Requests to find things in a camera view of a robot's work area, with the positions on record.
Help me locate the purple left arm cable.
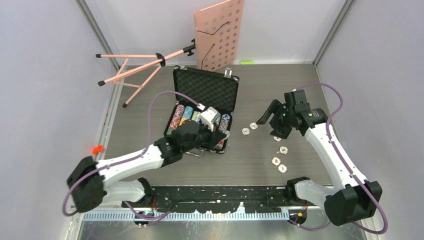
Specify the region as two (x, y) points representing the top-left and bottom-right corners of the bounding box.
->
(62, 91), (206, 228)

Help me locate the blue yellow chip stack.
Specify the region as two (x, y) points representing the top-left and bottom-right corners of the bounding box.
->
(179, 106), (194, 126)

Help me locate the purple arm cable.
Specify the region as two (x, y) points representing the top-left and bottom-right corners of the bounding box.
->
(62, 91), (206, 228)
(288, 82), (389, 235)

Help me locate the green white chip stack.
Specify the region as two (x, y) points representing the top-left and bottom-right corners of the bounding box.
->
(213, 112), (222, 126)

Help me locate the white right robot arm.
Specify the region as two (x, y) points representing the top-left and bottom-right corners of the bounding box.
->
(256, 90), (383, 226)

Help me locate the black poker set case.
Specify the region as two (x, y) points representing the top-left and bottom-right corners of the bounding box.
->
(154, 65), (240, 160)

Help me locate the blue playing card deck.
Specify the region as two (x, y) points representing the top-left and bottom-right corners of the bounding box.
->
(191, 111), (200, 123)

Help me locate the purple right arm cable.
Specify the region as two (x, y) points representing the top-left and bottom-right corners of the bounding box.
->
(288, 82), (389, 235)

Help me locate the white poker chip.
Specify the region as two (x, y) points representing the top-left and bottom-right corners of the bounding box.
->
(249, 122), (258, 130)
(277, 164), (287, 174)
(241, 128), (250, 136)
(273, 136), (282, 142)

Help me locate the pink music stand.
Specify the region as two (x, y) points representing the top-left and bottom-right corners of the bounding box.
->
(96, 0), (245, 107)

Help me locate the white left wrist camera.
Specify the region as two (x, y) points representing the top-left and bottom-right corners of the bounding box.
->
(197, 103), (219, 132)

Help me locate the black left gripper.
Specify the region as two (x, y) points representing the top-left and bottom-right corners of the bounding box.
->
(181, 120), (225, 153)

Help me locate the green tape piece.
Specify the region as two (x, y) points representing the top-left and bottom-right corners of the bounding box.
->
(240, 61), (254, 65)

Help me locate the blue red chip stack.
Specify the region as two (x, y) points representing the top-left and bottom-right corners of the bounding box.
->
(215, 114), (231, 151)

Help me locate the orange clip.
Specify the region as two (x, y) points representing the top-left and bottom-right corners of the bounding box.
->
(91, 144), (103, 155)

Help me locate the red white chip stack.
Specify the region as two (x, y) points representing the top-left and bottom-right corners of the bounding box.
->
(168, 104), (185, 130)

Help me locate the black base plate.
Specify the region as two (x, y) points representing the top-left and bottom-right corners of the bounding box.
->
(129, 185), (313, 214)

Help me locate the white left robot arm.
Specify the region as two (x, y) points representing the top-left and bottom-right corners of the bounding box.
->
(64, 120), (229, 213)

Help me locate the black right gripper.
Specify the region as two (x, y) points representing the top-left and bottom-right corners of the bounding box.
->
(256, 99), (295, 140)

